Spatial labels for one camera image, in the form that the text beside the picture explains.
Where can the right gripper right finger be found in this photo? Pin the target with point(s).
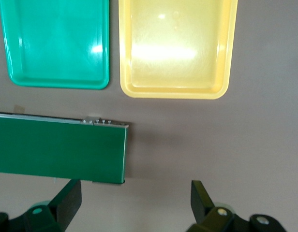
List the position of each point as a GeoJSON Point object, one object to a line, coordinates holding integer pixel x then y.
{"type": "Point", "coordinates": [212, 217]}

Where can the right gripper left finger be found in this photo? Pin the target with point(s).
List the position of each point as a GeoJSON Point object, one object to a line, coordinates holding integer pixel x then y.
{"type": "Point", "coordinates": [54, 217]}

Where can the green conveyor belt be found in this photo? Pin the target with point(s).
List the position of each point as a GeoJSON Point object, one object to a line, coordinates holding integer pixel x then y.
{"type": "Point", "coordinates": [59, 152]}

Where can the brown tape piece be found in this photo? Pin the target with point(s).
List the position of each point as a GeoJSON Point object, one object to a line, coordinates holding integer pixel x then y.
{"type": "Point", "coordinates": [19, 108]}

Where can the yellow plastic tray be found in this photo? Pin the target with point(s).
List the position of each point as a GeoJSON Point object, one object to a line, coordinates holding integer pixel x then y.
{"type": "Point", "coordinates": [178, 48]}

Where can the green plastic tray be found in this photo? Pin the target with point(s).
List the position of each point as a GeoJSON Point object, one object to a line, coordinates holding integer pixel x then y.
{"type": "Point", "coordinates": [54, 41]}

